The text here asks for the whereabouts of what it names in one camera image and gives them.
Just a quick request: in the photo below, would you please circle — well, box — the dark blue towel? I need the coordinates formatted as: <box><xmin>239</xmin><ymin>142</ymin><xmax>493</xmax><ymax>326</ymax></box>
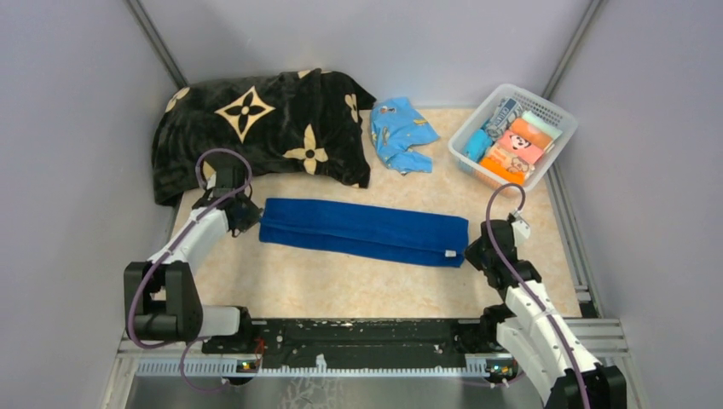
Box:
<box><xmin>259</xmin><ymin>198</ymin><xmax>469</xmax><ymax>268</ymax></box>

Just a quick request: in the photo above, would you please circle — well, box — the bright blue terry towel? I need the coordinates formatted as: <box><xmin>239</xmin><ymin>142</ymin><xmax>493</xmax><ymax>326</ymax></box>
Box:
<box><xmin>462</xmin><ymin>129</ymin><xmax>494</xmax><ymax>163</ymax></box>

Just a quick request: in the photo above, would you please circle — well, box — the white blue printed towel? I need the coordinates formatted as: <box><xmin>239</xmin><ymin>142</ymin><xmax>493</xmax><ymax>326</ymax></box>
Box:
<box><xmin>483</xmin><ymin>97</ymin><xmax>524</xmax><ymax>141</ymax></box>

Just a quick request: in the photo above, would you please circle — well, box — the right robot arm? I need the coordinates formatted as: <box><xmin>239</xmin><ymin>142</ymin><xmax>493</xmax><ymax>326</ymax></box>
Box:
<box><xmin>465</xmin><ymin>219</ymin><xmax>628</xmax><ymax>408</ymax></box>

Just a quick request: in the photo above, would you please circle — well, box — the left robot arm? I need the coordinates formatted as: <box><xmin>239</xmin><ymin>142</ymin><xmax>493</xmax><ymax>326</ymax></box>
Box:
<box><xmin>124</xmin><ymin>168</ymin><xmax>262</xmax><ymax>353</ymax></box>

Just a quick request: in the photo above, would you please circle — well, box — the black blanket with beige flowers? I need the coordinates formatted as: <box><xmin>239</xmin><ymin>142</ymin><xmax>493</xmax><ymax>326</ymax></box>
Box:
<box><xmin>151</xmin><ymin>68</ymin><xmax>376</xmax><ymax>205</ymax></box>

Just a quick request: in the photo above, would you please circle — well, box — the orange bear rolled towel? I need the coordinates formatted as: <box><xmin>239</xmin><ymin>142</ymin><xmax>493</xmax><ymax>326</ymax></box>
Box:
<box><xmin>478</xmin><ymin>145</ymin><xmax>535</xmax><ymax>185</ymax></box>

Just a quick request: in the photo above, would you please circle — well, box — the white plastic basket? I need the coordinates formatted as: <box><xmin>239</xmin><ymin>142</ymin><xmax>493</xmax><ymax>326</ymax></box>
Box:
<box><xmin>448</xmin><ymin>84</ymin><xmax>578</xmax><ymax>192</ymax></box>

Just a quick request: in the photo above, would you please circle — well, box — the pink panda rolled towel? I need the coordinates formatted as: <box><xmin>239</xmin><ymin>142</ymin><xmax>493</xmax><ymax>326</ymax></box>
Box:
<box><xmin>497</xmin><ymin>130</ymin><xmax>545</xmax><ymax>164</ymax></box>

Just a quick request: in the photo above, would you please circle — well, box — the mint green rolled towel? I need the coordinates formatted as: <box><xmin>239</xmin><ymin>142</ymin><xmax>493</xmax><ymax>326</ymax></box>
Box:
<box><xmin>522</xmin><ymin>111</ymin><xmax>563</xmax><ymax>140</ymax></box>

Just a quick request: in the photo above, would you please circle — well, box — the light blue patterned cloth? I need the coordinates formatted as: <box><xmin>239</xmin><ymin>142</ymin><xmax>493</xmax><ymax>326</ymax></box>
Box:
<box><xmin>370</xmin><ymin>97</ymin><xmax>439</xmax><ymax>175</ymax></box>

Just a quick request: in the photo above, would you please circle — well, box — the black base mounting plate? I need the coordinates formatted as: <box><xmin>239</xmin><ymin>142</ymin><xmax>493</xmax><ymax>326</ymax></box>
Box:
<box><xmin>201</xmin><ymin>319</ymin><xmax>504</xmax><ymax>370</ymax></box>

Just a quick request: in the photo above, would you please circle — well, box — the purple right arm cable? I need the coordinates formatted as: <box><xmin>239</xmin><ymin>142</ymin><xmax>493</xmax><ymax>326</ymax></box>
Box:
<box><xmin>485</xmin><ymin>182</ymin><xmax>592</xmax><ymax>409</ymax></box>

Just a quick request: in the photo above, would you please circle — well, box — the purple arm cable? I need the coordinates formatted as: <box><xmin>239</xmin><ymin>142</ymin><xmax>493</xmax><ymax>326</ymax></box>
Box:
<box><xmin>126</xmin><ymin>147</ymin><xmax>254</xmax><ymax>394</ymax></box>
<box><xmin>485</xmin><ymin>182</ymin><xmax>592</xmax><ymax>409</ymax></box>

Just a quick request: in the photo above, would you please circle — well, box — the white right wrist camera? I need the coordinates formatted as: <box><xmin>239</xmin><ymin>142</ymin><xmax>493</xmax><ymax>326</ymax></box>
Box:
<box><xmin>507</xmin><ymin>210</ymin><xmax>531</xmax><ymax>245</ymax></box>

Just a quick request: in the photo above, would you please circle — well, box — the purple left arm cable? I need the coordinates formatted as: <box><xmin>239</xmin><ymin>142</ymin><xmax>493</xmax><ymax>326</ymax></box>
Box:
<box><xmin>126</xmin><ymin>147</ymin><xmax>254</xmax><ymax>394</ymax></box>

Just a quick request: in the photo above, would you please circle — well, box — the aluminium frame rail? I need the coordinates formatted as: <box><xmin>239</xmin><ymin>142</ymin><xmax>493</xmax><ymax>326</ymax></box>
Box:
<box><xmin>116</xmin><ymin>319</ymin><xmax>628</xmax><ymax>380</ymax></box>

